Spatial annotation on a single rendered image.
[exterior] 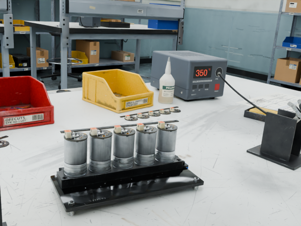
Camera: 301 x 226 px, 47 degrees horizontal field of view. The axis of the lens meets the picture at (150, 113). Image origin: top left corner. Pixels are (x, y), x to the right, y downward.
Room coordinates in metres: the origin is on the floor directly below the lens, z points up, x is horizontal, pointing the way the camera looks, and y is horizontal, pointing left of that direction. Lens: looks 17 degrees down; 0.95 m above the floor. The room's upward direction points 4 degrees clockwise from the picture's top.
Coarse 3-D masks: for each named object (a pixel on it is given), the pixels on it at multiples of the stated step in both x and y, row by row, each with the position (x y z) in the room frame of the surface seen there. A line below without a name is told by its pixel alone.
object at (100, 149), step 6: (102, 132) 0.36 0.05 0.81; (90, 138) 0.35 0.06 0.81; (96, 138) 0.35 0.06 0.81; (108, 138) 0.35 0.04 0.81; (90, 144) 0.35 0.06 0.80; (96, 144) 0.35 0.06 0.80; (102, 144) 0.35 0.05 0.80; (108, 144) 0.35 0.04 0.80; (90, 150) 0.35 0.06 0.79; (96, 150) 0.35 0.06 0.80; (102, 150) 0.35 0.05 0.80; (108, 150) 0.35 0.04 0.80; (90, 156) 0.35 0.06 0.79; (96, 156) 0.35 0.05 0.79; (102, 156) 0.35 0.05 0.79; (108, 156) 0.35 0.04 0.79; (90, 162) 0.35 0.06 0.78; (96, 162) 0.35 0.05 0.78; (102, 162) 0.35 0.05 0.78; (108, 162) 0.35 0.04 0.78; (90, 168) 0.35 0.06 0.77; (96, 168) 0.35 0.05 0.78; (102, 168) 0.35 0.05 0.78; (108, 168) 0.35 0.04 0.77
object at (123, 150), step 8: (120, 136) 0.36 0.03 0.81; (128, 136) 0.36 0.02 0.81; (120, 144) 0.36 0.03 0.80; (128, 144) 0.36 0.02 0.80; (120, 152) 0.36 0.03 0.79; (128, 152) 0.36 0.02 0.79; (112, 160) 0.37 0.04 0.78; (120, 160) 0.36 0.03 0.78; (128, 160) 0.36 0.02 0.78; (120, 168) 0.36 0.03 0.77; (128, 168) 0.36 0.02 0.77
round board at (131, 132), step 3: (123, 129) 0.38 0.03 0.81; (126, 129) 0.38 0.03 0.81; (129, 129) 0.38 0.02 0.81; (132, 129) 0.38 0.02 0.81; (114, 132) 0.37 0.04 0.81; (123, 132) 0.36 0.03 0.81; (126, 132) 0.37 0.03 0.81; (129, 132) 0.37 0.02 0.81; (132, 132) 0.37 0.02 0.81; (123, 135) 0.36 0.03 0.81; (126, 135) 0.36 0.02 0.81; (129, 135) 0.36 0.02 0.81
